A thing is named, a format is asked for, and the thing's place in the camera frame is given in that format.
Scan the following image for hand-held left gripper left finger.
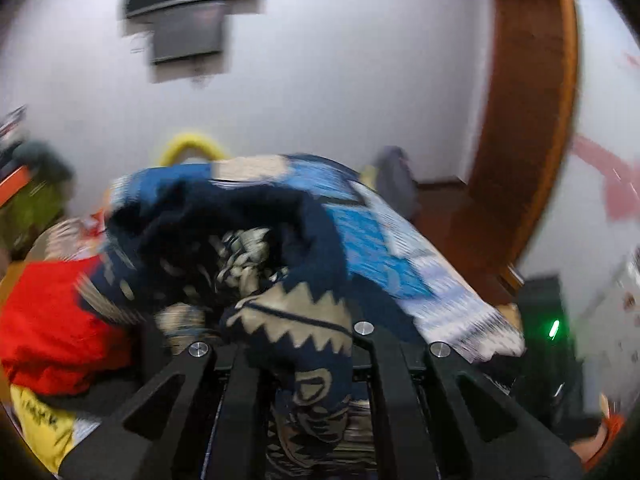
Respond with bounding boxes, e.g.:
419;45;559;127
60;342;275;480

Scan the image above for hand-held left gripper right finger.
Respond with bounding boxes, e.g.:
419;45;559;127
351;320;585;480

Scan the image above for navy beige patterned garment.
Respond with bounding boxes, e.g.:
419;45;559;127
75;165;426;480

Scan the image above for beige plush blanket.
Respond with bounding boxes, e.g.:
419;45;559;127
497;301;525;333

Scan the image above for blue white patchwork bed sheet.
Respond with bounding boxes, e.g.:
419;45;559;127
210;152;527;367

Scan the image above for pink paper decoration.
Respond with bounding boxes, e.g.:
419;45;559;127
569;134;640;222

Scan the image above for grey purple bag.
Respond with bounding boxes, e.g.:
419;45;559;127
374;146;420;222

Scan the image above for red cloth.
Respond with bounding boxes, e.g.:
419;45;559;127
0;254;147;397

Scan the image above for yellow printed cloth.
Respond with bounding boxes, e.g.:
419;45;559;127
9;384;103;477

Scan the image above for yellow hoop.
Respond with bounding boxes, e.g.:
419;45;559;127
156;130;232;167

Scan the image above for green clutter pile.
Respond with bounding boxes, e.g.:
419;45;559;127
0;139;77;253

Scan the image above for wooden door frame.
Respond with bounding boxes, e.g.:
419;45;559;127
417;0;582;293

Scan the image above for black wall television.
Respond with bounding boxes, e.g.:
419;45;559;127
121;0;264;82

